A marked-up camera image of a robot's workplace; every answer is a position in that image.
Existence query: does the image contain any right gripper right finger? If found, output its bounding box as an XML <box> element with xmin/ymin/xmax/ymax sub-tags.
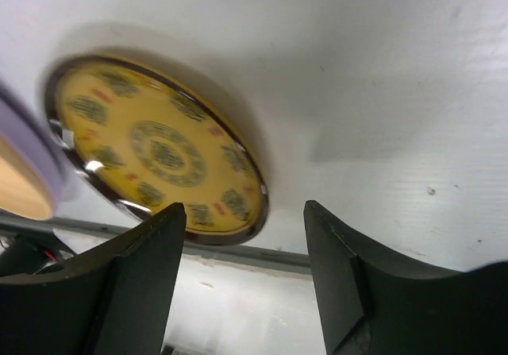
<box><xmin>303</xmin><ymin>200</ymin><xmax>507</xmax><ymax>354</ymax></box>

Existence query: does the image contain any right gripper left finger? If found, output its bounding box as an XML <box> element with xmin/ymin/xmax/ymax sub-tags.
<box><xmin>1</xmin><ymin>203</ymin><xmax>187</xmax><ymax>354</ymax></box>

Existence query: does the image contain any purple plastic plate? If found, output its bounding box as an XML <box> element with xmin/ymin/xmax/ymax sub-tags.
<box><xmin>1</xmin><ymin>85</ymin><xmax>74</xmax><ymax>206</ymax></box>

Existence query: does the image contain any beige plastic plate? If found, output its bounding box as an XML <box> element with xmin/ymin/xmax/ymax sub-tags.
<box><xmin>1</xmin><ymin>138</ymin><xmax>55</xmax><ymax>221</ymax></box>

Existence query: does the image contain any yellow patterned plate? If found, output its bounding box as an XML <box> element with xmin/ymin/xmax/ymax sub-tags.
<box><xmin>43</xmin><ymin>54</ymin><xmax>269</xmax><ymax>246</ymax></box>

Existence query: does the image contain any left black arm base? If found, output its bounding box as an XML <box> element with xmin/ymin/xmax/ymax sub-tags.
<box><xmin>1</xmin><ymin>233</ymin><xmax>76</xmax><ymax>277</ymax></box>

